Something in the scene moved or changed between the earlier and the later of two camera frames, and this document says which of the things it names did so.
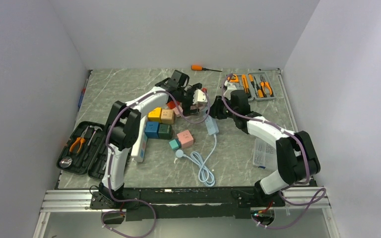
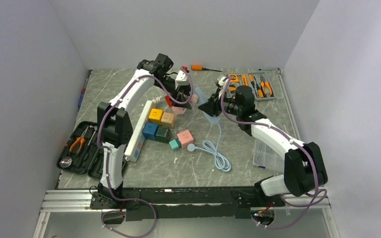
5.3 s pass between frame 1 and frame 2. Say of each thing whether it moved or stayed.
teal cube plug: stayed
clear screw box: stayed
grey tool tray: stayed
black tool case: stayed
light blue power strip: moved
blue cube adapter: stayed
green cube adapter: moved
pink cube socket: stayed
